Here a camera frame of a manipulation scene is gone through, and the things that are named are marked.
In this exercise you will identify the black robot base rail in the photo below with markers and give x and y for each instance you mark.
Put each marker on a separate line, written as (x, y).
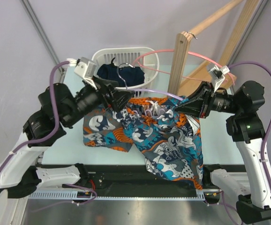
(134, 180)

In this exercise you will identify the wooden clothes rack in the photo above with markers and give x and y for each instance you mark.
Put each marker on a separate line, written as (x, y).
(214, 28)

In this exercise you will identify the navy blue shorts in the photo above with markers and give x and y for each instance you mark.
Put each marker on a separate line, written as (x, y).
(133, 76)

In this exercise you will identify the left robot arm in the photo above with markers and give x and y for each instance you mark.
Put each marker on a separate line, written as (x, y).
(60, 109)

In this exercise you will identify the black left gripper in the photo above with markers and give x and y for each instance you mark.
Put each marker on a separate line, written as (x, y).
(118, 98)

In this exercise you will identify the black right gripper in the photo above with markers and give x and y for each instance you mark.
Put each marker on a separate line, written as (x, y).
(194, 106)

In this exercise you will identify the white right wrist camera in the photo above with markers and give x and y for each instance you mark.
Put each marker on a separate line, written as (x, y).
(217, 75)

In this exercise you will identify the pink clothes hanger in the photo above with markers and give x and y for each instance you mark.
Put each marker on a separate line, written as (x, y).
(206, 59)

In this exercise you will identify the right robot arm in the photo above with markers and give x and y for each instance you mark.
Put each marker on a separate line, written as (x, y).
(253, 204)

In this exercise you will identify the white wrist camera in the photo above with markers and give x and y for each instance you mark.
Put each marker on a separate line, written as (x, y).
(217, 75)
(85, 69)

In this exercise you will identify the white slotted cable duct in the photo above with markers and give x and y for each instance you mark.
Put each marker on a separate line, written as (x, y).
(81, 195)

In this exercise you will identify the lilac clothes hanger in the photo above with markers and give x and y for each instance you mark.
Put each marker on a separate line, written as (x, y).
(145, 93)

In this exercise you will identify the colourful patterned shorts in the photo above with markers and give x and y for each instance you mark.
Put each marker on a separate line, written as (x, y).
(170, 141)

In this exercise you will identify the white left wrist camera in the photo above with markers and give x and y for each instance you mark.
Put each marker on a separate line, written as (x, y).
(85, 69)

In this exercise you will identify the white plastic basket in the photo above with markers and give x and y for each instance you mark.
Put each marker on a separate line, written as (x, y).
(128, 55)

